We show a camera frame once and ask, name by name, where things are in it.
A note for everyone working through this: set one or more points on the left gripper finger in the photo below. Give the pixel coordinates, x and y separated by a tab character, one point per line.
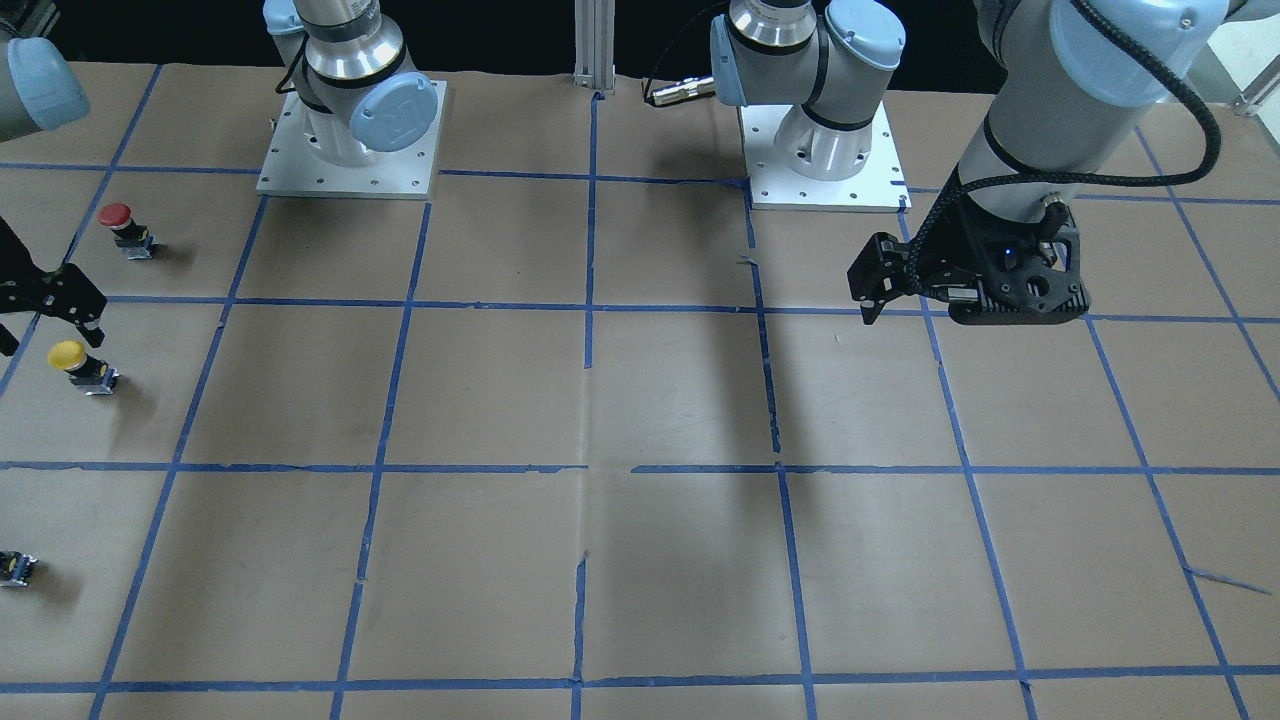
879	274

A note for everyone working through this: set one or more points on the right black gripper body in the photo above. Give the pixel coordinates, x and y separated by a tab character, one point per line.
62	297

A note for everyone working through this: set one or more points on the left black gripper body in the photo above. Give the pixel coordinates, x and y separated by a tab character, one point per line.
966	240

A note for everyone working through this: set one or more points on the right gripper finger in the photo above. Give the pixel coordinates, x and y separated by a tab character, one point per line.
9	344
67	294

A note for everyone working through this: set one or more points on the yellow push button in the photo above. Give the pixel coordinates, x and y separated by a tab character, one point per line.
91	376

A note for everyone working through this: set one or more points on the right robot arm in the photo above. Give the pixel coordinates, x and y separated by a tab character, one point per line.
360	122

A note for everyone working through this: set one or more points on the red push button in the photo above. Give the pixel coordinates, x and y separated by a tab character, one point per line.
133	239

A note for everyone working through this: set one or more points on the green push button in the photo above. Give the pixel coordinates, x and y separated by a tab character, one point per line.
17	569

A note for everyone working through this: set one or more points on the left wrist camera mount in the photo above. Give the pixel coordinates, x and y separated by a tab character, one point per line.
1023	273

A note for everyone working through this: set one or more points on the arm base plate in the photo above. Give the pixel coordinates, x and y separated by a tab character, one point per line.
795	165
312	155

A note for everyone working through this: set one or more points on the silver cable connector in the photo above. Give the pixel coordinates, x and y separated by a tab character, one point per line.
686	90

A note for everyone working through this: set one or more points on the aluminium frame post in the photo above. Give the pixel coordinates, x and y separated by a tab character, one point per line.
593	38

